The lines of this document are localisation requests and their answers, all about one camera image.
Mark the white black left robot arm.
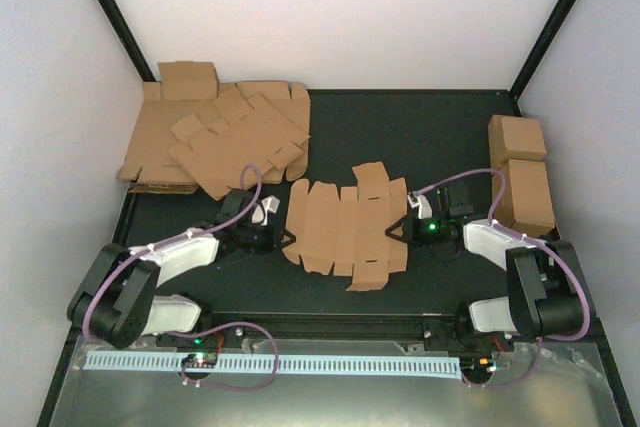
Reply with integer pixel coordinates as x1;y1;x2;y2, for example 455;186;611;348
66;189;296;349

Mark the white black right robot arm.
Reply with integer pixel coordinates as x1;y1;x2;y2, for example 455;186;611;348
385;183;594;350

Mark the folded cardboard box front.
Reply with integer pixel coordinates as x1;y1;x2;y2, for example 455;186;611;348
493;159;555;237

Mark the small folded cardboard box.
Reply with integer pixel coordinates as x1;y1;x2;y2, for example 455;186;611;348
158;61;219;101

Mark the loose top cardboard blank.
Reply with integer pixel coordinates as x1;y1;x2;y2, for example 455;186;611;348
169;88;310;200

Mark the stack of flat cardboard blanks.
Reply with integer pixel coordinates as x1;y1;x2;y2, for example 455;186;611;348
117;81;311;200

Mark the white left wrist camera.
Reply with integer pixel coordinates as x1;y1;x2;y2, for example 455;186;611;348
251;195;280;226

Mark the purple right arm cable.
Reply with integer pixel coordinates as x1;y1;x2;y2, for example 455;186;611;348
409;168;592;343

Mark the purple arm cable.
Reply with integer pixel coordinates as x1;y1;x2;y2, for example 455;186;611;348
409;168;592;343
82;164;264;346

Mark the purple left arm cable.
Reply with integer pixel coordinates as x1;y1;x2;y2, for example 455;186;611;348
82;164;264;346

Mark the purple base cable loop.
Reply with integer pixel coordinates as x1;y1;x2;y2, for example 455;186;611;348
174;321;281;390

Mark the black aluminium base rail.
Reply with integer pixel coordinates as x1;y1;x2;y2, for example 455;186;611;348
204;312;459;345

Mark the light blue slotted cable duct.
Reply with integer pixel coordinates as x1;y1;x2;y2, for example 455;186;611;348
82;351;462;380

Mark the metal base plate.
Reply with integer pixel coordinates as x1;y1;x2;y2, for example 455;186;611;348
50;342;622;426

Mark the black right corner frame post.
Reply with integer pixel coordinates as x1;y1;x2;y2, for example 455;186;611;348
509;0;577;101

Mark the black corner frame post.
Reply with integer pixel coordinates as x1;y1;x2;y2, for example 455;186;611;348
509;0;577;101
96;0;156;82

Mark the black left corner frame post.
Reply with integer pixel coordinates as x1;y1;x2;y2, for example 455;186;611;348
96;0;156;82

